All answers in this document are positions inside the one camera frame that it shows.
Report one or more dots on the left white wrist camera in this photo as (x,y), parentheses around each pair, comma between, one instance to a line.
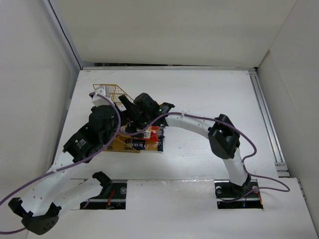
(99,94)

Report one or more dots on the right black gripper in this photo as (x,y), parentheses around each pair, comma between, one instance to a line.
(133,109)

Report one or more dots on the aluminium rail right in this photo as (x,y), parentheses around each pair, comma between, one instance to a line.
(280,163)

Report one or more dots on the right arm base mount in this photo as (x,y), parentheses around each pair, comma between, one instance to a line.
(232,196)

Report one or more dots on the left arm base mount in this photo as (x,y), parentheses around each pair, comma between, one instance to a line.
(112,196)

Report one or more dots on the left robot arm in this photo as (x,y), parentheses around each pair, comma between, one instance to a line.
(41,208)

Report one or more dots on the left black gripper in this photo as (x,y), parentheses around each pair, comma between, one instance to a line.
(115,112)

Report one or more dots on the dark blue spaghetti bag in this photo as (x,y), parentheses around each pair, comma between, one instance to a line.
(133,145)

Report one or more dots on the red spaghetti bag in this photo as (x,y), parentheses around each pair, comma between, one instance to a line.
(153,133)

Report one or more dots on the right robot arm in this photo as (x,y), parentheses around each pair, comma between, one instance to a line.
(224,141)

